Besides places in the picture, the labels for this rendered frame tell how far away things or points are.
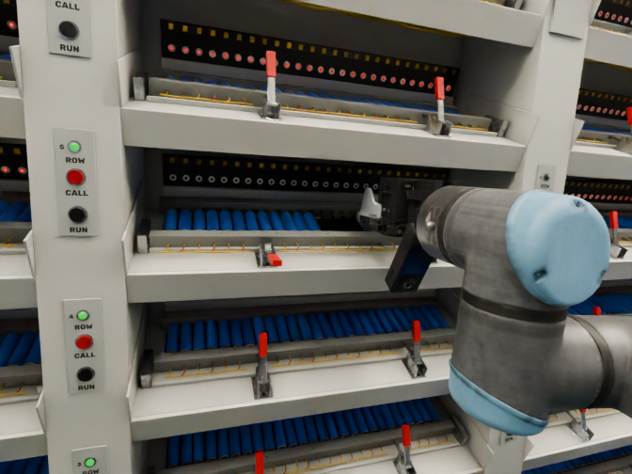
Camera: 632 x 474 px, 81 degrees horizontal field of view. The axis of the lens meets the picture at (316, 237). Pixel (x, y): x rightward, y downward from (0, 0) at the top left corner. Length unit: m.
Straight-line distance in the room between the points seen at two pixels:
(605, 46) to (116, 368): 0.92
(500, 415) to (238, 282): 0.34
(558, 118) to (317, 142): 0.42
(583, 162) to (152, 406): 0.81
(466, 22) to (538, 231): 0.42
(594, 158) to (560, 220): 0.51
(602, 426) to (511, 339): 0.78
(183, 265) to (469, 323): 0.36
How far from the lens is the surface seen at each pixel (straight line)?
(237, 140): 0.51
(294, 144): 0.52
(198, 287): 0.53
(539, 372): 0.39
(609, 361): 0.44
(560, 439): 1.04
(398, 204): 0.51
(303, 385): 0.63
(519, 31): 0.74
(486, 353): 0.38
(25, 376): 0.67
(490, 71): 0.82
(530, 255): 0.33
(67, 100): 0.52
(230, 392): 0.61
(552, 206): 0.34
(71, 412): 0.60
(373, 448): 0.82
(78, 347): 0.55
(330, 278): 0.55
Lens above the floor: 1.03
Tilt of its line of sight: 9 degrees down
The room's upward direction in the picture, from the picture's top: 3 degrees clockwise
